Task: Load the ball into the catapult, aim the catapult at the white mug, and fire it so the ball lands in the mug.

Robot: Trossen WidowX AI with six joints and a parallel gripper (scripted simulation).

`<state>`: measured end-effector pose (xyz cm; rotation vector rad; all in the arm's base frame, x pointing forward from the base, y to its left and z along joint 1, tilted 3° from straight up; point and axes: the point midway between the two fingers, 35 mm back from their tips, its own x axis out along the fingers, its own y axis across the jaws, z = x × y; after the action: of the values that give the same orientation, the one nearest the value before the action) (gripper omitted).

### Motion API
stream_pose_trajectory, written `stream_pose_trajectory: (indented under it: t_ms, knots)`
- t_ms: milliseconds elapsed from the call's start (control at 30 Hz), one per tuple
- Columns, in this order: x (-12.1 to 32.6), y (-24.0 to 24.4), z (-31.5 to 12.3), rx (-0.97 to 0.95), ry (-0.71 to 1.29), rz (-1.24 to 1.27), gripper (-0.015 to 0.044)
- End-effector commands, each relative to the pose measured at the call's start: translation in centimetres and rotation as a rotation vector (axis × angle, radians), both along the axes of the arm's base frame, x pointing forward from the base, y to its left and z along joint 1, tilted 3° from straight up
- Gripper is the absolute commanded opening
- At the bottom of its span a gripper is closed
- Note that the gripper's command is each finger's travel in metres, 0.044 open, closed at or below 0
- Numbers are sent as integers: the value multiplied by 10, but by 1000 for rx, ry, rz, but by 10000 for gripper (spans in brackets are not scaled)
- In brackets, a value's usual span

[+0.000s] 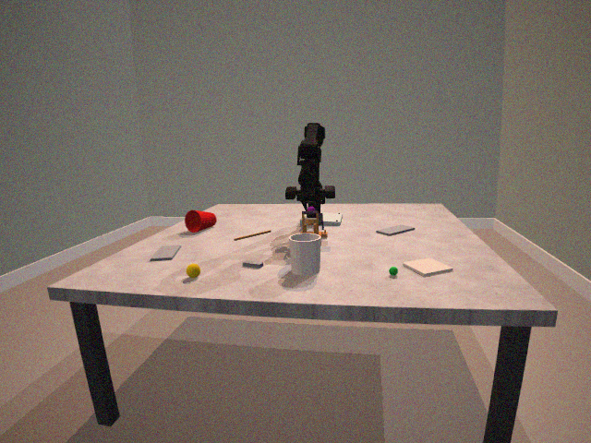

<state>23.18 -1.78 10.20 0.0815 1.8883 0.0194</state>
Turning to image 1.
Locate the yellow ball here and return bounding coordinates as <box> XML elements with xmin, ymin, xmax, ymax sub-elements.
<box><xmin>187</xmin><ymin>263</ymin><xmax>200</xmax><ymax>278</ymax></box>

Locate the white cylindrical cup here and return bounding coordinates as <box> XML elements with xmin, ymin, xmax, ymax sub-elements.
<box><xmin>289</xmin><ymin>233</ymin><xmax>321</xmax><ymax>276</ymax></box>

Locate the orange toy catapult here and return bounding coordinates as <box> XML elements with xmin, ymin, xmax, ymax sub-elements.
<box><xmin>301</xmin><ymin>210</ymin><xmax>328</xmax><ymax>245</ymax></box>

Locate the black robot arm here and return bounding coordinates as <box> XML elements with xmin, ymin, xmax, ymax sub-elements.
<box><xmin>297</xmin><ymin>123</ymin><xmax>325</xmax><ymax>208</ymax></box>

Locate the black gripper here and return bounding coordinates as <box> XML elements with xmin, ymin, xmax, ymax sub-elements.
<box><xmin>285</xmin><ymin>176</ymin><xmax>335</xmax><ymax>211</ymax></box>

